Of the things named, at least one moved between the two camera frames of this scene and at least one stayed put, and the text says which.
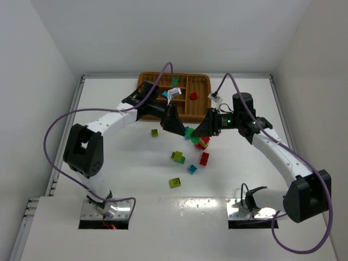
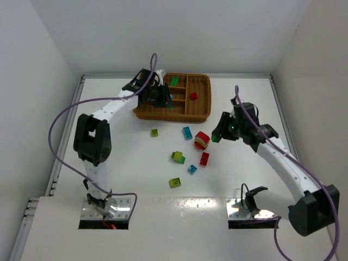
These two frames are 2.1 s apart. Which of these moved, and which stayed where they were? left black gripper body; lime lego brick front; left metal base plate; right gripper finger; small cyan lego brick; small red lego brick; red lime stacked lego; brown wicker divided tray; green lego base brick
Moved: green lego base brick; left black gripper body; right gripper finger
Stayed: lime lego brick front; small cyan lego brick; brown wicker divided tray; left metal base plate; red lime stacked lego; small red lego brick
